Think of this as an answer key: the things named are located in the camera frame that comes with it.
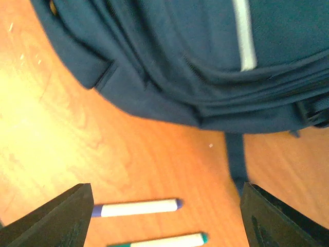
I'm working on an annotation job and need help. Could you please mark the navy blue student backpack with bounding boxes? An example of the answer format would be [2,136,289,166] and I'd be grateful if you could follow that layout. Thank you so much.
[32,1,328,191]

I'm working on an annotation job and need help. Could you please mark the purple capped white marker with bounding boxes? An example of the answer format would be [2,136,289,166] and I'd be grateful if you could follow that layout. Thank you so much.
[92,199,183,218]

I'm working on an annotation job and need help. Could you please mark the green capped white marker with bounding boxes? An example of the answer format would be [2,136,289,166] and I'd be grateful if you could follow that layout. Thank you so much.
[110,233,209,247]

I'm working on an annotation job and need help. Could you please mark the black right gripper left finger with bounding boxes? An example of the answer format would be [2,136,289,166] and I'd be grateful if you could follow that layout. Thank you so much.
[1,183,94,246]

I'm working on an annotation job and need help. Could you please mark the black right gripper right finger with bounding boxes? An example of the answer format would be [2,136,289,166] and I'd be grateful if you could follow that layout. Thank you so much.
[240,183,328,246]

